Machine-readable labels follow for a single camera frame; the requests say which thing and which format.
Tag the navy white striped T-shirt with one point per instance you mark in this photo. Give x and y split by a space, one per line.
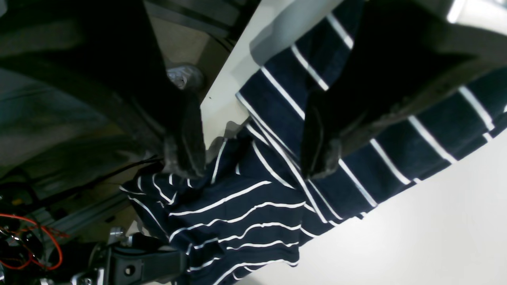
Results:
253 207

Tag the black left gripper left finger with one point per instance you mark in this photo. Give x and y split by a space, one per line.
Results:
105 53

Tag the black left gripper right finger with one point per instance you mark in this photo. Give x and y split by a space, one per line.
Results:
407 56

